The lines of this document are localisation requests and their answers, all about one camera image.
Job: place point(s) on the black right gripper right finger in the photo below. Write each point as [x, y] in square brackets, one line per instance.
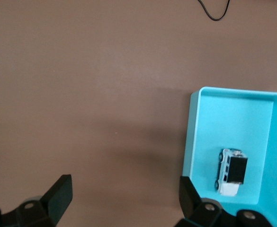
[190, 203]

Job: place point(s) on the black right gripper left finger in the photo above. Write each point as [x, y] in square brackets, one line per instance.
[57, 198]

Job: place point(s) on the white jeep toy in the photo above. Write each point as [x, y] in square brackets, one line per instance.
[236, 168]

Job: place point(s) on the teal plastic bin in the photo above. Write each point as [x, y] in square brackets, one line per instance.
[211, 123]

